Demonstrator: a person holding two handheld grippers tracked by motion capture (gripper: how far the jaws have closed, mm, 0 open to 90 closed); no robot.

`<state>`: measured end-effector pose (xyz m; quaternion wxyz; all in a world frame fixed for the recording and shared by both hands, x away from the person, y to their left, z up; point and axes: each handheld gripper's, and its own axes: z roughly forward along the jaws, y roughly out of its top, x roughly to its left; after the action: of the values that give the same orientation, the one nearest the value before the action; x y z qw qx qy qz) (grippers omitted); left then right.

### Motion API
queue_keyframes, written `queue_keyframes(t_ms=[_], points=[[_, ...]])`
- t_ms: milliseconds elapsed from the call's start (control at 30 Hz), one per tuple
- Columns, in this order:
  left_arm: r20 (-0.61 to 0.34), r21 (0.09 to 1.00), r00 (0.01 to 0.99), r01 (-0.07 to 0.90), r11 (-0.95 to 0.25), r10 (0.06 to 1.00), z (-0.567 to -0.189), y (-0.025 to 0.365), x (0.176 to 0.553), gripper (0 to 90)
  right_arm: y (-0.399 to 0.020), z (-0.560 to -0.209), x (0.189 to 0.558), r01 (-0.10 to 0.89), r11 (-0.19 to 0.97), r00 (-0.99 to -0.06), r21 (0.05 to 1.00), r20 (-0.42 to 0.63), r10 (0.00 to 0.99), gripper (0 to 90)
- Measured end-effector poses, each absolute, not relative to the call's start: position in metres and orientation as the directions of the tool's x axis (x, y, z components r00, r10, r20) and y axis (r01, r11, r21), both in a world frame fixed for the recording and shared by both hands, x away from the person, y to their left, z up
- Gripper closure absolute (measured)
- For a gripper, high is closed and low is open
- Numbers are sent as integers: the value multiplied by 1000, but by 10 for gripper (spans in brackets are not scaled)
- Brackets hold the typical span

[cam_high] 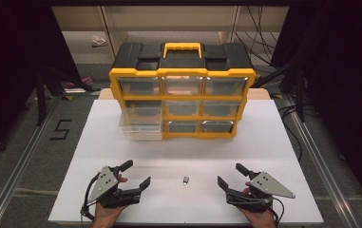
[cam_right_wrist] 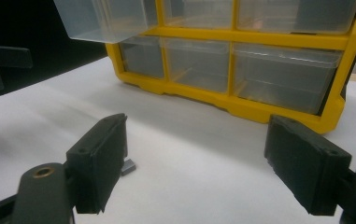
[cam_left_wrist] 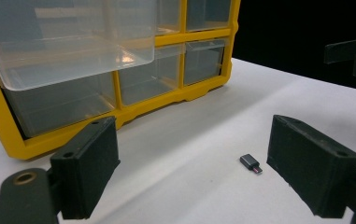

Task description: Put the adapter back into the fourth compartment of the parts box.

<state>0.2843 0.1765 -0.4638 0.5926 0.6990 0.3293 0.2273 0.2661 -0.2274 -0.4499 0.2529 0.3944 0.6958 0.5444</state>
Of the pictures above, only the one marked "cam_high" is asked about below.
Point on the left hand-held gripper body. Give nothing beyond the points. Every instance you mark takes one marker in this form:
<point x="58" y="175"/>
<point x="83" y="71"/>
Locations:
<point x="105" y="185"/>

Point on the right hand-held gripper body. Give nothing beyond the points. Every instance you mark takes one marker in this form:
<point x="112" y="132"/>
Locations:
<point x="269" y="185"/>

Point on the small silver metal adapter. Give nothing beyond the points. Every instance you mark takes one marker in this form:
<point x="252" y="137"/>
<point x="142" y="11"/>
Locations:
<point x="185" y="180"/>

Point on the clear plastic drawer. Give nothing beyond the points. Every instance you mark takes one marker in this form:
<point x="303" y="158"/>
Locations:
<point x="140" y="127"/>

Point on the person's left hand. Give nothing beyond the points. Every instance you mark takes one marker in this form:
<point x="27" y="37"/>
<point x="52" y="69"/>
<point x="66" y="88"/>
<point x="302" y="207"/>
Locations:
<point x="107" y="217"/>

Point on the person's right hand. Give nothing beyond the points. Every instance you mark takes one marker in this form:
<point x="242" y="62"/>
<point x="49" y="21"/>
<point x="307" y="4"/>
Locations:
<point x="261" y="220"/>

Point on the black metal stand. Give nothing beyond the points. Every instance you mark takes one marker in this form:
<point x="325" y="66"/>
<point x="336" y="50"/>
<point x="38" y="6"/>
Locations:
<point x="300" y="98"/>
<point x="41" y="98"/>

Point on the pink packet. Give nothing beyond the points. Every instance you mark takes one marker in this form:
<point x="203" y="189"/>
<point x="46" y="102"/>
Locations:
<point x="85" y="80"/>

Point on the closed clear organizer drawers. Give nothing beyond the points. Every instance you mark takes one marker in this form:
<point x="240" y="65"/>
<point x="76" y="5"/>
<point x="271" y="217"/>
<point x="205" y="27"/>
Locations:
<point x="181" y="85"/>

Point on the yellow black drawer organizer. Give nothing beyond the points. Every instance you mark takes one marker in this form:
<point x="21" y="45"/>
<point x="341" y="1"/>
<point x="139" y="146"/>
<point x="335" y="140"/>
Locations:
<point x="232" y="57"/>

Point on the crumpled light cloth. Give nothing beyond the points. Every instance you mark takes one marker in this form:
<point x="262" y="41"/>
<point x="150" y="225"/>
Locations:
<point x="99" y="41"/>

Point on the black curtain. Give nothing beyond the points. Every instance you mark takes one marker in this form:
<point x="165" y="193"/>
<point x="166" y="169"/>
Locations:
<point x="343" y="79"/>
<point x="7" y="63"/>

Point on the beige shelving unit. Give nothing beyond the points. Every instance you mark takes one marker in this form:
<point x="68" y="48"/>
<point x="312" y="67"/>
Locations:
<point x="175" y="19"/>

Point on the aluminium floor rail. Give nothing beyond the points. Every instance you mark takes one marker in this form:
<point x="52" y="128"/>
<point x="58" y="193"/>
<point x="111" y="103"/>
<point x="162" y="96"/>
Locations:
<point x="324" y="167"/>
<point x="17" y="171"/>

